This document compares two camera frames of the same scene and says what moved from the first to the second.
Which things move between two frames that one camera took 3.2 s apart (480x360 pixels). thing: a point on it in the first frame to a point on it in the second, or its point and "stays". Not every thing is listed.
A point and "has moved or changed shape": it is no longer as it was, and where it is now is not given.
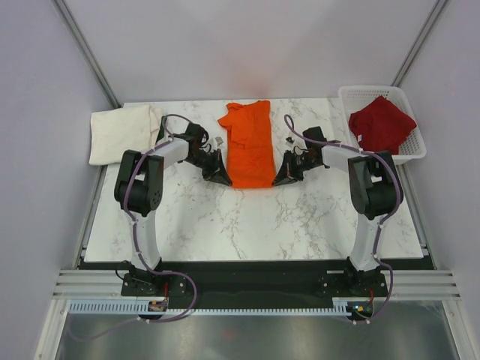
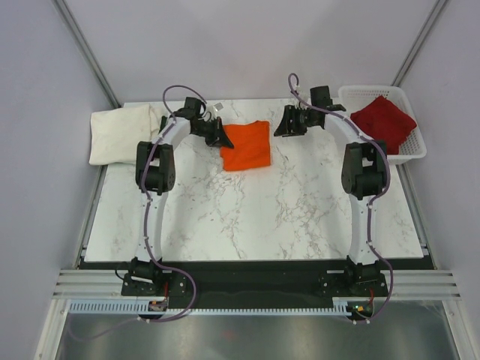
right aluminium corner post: [418, 43] stays
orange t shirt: [250, 145] has moved or changed shape
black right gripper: [287, 173] to [286, 128]
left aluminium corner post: [86, 51] stays
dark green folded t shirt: [161, 132] stays
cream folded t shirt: [115, 131] stays
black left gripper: [216, 173] to [217, 136]
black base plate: [312, 281] stays
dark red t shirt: [380, 126] stays
